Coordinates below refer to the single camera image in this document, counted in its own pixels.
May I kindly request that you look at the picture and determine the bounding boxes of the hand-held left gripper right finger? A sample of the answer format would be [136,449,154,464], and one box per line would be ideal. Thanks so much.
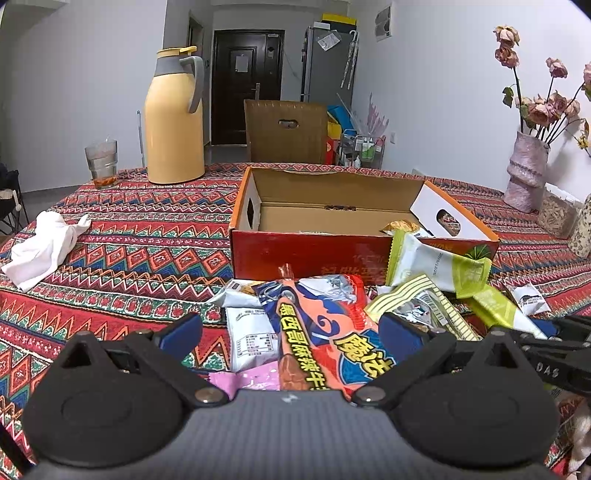
[350,312,533,409]

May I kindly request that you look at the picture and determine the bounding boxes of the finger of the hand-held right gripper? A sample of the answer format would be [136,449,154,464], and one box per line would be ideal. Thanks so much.
[538,316,591,340]
[490,324,591,359]

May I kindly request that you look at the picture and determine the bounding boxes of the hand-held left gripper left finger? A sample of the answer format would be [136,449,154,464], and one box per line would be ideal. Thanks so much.
[54,313,229,408]

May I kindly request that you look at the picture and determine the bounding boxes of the small white snack packet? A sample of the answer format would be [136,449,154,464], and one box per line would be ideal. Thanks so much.
[505,284,551,317]

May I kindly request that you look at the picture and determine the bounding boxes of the yellow striped snack packet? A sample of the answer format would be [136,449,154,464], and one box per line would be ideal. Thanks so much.
[365,273,481,342]

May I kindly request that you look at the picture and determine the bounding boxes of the green yellow snack packet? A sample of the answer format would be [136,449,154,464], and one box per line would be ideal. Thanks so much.
[466,285,548,340]

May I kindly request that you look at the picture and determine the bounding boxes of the white snack packet with table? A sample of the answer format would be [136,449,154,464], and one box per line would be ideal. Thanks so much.
[225,307,281,373]

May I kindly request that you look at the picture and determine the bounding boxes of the red orange snack bag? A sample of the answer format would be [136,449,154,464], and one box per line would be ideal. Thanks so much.
[253,264,398,402]

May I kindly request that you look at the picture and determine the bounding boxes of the pink snack packet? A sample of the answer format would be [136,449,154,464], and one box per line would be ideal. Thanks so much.
[203,367,282,393]

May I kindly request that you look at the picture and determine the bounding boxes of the orange red cardboard box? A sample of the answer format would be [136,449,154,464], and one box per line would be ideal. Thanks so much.
[229,166,501,283]

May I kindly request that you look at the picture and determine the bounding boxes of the white green snack packet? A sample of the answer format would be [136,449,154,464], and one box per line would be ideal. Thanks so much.
[385,229,492,300]

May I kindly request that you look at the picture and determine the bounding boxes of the beige patterned container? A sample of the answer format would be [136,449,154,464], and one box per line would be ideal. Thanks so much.
[568,194,591,258]

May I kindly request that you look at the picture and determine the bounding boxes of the gold snack packet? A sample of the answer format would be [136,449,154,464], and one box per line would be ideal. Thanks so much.
[379,220,432,238]

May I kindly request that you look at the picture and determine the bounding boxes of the clear jar of seeds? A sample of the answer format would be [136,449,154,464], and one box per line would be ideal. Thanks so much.
[538,184,583,240]

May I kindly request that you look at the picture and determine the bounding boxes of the pink vase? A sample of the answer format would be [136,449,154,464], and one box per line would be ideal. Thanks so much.
[502,131,551,214]

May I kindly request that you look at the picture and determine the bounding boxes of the white cloth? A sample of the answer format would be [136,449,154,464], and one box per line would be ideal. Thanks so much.
[1,211,92,292]

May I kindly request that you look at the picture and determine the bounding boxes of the glass cup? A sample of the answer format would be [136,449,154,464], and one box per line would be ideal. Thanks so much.
[84,140,118,189]

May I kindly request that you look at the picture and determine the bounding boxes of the yellow thermos jug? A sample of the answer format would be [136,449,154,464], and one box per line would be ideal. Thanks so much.
[144,45,206,184]

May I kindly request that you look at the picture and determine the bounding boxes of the wooden chair back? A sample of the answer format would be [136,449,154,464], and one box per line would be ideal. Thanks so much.
[244,99,328,165]

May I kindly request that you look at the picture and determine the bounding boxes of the dried pink flower bouquet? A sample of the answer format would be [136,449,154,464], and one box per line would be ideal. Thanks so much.
[493,24,591,160]

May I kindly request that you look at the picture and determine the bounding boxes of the pink feathery decoration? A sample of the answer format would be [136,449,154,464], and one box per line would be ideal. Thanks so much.
[362,92,389,137]

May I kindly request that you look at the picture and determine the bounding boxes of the black folding chair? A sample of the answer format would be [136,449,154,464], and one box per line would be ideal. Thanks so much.
[0,161,24,236]

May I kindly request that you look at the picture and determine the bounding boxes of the blue bag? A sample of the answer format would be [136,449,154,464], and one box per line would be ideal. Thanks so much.
[327,105,354,134]

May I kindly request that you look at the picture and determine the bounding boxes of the dark door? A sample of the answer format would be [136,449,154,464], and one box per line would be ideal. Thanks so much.
[211,30,285,147]

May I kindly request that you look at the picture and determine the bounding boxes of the grey refrigerator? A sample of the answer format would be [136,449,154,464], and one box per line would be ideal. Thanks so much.
[301,25,357,108]

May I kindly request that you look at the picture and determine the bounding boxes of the white folded umbrella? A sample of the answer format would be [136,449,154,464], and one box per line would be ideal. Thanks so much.
[341,31,360,89]

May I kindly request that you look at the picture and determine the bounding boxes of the wire storage cart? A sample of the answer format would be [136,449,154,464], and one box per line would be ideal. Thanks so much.
[339,130,386,169]

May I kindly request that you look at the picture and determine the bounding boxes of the white wall panel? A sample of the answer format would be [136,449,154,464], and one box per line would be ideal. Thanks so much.
[374,7,393,43]

